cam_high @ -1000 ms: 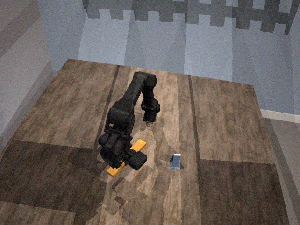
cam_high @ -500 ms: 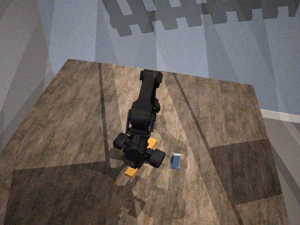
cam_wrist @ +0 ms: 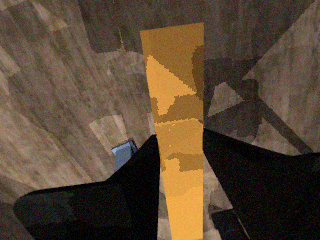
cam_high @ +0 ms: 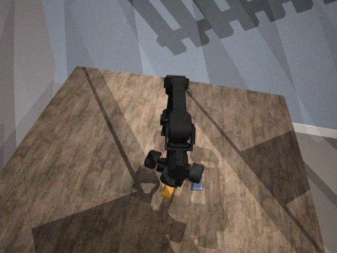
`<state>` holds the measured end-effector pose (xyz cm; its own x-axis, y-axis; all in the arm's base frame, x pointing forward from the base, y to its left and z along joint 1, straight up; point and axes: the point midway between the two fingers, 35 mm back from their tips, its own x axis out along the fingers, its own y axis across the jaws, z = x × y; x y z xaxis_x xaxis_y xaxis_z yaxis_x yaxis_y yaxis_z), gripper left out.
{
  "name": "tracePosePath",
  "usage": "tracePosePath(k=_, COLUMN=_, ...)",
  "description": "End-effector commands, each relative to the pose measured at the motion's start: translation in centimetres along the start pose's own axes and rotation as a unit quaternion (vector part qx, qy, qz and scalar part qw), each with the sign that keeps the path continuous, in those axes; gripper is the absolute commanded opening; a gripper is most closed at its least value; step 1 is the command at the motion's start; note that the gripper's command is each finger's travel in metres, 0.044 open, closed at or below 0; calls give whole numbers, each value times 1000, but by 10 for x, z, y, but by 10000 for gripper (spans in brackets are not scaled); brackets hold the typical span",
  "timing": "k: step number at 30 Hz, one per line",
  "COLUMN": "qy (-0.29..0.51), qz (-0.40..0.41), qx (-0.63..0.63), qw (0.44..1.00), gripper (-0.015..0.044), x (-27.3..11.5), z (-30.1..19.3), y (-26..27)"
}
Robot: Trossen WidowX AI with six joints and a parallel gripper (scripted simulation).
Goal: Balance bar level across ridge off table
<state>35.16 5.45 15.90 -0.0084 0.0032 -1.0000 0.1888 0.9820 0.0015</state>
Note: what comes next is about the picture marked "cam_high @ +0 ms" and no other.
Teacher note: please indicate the orange wooden bar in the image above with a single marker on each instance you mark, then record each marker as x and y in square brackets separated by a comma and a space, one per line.
[167, 191]

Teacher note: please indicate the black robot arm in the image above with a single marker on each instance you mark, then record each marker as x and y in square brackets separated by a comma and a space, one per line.
[178, 127]

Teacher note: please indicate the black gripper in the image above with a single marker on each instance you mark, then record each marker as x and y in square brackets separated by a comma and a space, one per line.
[153, 158]

